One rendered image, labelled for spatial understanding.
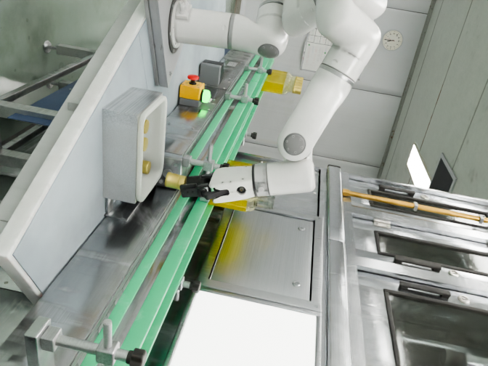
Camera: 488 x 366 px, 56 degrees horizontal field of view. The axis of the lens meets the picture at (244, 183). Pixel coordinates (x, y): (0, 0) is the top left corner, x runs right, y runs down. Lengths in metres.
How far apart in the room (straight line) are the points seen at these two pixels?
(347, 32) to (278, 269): 0.69
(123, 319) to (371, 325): 0.69
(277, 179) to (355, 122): 6.52
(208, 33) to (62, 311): 0.78
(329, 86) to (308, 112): 0.08
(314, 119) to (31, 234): 0.57
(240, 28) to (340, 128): 6.30
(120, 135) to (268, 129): 6.60
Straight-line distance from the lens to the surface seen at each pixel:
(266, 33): 1.27
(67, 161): 0.93
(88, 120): 0.99
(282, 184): 1.01
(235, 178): 1.02
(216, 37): 1.30
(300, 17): 1.21
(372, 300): 1.41
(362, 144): 7.64
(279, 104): 7.43
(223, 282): 1.26
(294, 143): 0.95
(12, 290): 1.31
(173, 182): 1.07
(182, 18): 1.31
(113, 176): 1.09
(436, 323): 1.44
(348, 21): 0.98
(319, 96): 0.97
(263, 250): 1.40
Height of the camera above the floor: 1.15
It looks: 4 degrees down
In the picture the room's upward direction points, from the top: 101 degrees clockwise
